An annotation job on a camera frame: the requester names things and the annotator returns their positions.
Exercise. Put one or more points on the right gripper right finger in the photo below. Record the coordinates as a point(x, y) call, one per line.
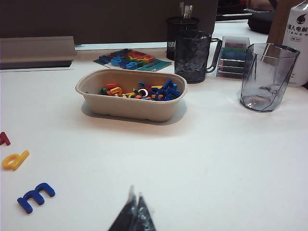
point(144, 219)

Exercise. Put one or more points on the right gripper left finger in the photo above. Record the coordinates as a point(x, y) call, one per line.
point(126, 216)

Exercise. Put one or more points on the blue letter m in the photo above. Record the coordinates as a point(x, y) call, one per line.
point(29, 201)

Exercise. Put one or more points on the yellow letter d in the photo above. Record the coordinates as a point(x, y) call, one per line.
point(20, 157)

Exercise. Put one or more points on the yellow plastic letter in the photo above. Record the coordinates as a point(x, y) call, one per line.
point(117, 89)

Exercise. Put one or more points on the green plastic letter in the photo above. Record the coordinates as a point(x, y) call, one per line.
point(103, 90)

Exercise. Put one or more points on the orange plastic letter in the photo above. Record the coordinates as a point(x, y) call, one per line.
point(111, 85)

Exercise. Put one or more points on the blue plastic letter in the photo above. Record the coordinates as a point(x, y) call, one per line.
point(172, 86)

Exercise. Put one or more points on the red letter q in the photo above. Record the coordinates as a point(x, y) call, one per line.
point(5, 140)

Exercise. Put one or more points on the clear hexagonal glass cup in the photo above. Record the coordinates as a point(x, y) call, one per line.
point(255, 96)

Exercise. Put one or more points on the beige pulp tray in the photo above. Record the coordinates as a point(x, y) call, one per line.
point(130, 108)

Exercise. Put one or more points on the teal card with magnet letters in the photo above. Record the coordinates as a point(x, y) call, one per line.
point(156, 65)

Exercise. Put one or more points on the dark transparent mug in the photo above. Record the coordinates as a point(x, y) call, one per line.
point(190, 57)

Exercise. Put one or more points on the clear acrylic box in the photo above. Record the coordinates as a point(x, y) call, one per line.
point(232, 62)

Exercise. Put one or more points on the black mesh pen holder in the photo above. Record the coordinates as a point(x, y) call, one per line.
point(172, 33)

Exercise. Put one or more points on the brown desk partition panel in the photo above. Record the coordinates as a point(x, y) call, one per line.
point(96, 19)

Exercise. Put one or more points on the silver pen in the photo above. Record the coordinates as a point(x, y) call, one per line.
point(189, 11)
point(182, 9)

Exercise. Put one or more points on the black pouch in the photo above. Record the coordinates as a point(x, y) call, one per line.
point(260, 24)

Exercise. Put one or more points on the white drink bottle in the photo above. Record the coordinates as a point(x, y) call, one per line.
point(298, 48)

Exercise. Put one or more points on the brown wooden board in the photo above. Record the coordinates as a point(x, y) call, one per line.
point(279, 21)

